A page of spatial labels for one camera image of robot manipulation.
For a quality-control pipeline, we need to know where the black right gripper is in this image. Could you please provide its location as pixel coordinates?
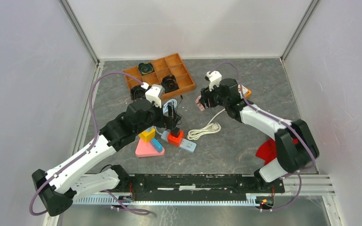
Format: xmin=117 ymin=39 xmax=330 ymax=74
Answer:
xmin=199 ymin=81 xmax=229 ymax=110

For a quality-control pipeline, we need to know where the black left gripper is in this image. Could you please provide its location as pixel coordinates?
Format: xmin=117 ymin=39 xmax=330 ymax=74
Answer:
xmin=135 ymin=99 xmax=181 ymax=135

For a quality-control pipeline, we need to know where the black power adapter plug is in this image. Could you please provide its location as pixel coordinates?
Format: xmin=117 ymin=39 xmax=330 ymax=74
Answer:
xmin=170 ymin=127 xmax=181 ymax=138

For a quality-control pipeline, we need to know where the yellow cube socket adapter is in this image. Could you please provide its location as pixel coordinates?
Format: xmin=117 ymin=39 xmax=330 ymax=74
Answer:
xmin=139 ymin=127 xmax=156 ymax=143

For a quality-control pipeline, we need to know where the pink cube socket adapter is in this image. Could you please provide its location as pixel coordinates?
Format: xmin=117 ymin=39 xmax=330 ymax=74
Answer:
xmin=195 ymin=95 xmax=206 ymax=111

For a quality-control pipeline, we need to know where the red cube socket adapter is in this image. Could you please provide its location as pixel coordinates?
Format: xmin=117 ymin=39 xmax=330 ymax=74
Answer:
xmin=167 ymin=130 xmax=184 ymax=147

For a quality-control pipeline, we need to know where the blue square plug adapter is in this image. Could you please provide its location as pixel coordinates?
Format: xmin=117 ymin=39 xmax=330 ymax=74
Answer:
xmin=150 ymin=138 xmax=163 ymax=153

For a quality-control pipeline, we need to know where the thin black cable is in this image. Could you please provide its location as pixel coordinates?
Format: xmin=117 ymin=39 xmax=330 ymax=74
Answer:
xmin=174 ymin=95 xmax=185 ymax=121

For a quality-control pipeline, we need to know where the light blue power strip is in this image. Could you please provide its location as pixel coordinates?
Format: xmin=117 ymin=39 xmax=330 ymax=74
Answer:
xmin=160 ymin=129 xmax=197 ymax=153

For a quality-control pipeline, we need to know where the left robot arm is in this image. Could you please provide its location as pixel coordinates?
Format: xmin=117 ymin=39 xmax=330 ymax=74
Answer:
xmin=29 ymin=98 xmax=181 ymax=216

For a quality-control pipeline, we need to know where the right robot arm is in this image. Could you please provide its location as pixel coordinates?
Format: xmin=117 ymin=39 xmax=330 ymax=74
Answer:
xmin=198 ymin=75 xmax=319 ymax=192

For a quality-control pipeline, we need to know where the orange power strip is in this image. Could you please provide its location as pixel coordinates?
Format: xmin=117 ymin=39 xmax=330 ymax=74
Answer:
xmin=238 ymin=84 xmax=252 ymax=99

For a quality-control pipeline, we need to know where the pink triangular power strip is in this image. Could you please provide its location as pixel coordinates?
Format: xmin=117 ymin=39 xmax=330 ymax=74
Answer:
xmin=135 ymin=139 xmax=165 ymax=158

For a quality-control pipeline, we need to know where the rolled dark floral tie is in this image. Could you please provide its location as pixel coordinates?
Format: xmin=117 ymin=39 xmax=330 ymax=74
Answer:
xmin=130 ymin=85 xmax=147 ymax=101

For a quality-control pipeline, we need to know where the rolled dark orange-patterned tie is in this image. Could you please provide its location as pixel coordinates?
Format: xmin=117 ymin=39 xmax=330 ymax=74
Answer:
xmin=161 ymin=74 xmax=179 ymax=93

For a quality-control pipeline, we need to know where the wooden compartment tray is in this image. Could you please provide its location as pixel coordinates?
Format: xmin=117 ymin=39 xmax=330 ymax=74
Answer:
xmin=123 ymin=53 xmax=196 ymax=100

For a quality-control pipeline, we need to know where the rolled green-patterned tie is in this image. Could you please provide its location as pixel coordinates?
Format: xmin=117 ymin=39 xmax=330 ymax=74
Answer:
xmin=138 ymin=62 xmax=155 ymax=76

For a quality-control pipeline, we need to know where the red cloth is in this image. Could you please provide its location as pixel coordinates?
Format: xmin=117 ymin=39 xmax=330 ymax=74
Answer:
xmin=255 ymin=139 xmax=287 ymax=166

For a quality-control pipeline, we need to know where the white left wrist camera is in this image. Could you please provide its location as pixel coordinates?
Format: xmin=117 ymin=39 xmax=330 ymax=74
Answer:
xmin=141 ymin=82 xmax=165 ymax=108

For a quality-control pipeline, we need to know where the white power strip cable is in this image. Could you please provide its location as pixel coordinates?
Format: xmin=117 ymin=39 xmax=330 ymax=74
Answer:
xmin=186 ymin=107 xmax=227 ymax=142

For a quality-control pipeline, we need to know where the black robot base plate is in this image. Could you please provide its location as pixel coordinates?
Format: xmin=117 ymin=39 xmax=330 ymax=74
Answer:
xmin=111 ymin=165 xmax=285 ymax=202

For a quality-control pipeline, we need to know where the white cable tray rail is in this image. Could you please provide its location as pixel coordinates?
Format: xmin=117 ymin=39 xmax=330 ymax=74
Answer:
xmin=73 ymin=194 xmax=259 ymax=207

